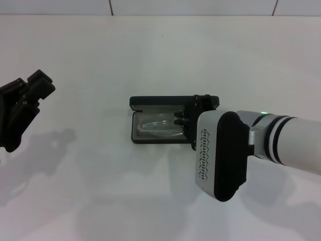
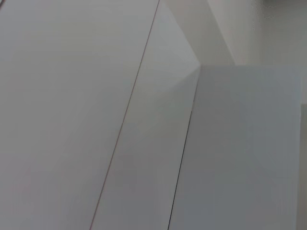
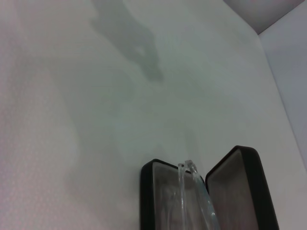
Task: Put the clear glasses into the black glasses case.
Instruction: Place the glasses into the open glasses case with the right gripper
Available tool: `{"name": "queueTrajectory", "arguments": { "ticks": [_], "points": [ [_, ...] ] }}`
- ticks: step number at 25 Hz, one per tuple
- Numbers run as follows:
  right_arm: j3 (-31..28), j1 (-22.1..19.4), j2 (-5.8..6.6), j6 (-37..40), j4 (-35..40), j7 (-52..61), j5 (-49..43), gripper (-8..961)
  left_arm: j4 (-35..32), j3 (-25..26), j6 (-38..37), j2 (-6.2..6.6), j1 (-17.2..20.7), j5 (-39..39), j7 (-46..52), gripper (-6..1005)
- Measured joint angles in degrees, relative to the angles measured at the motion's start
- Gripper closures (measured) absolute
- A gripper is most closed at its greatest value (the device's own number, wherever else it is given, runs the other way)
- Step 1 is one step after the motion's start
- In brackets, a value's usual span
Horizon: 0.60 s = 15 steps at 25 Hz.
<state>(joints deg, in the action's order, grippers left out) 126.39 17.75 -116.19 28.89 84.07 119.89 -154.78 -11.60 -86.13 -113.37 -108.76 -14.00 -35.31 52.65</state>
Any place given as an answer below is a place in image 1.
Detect black glasses case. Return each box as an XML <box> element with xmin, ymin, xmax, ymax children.
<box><xmin>129</xmin><ymin>94</ymin><xmax>221</xmax><ymax>145</ymax></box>

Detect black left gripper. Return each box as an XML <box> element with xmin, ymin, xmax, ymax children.
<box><xmin>0</xmin><ymin>69</ymin><xmax>56</xmax><ymax>153</ymax></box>

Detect clear transparent glasses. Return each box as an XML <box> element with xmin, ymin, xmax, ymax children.
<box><xmin>136</xmin><ymin>112</ymin><xmax>186</xmax><ymax>138</ymax></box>

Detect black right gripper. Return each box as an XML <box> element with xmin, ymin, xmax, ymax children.
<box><xmin>174</xmin><ymin>94</ymin><xmax>218</xmax><ymax>152</ymax></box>

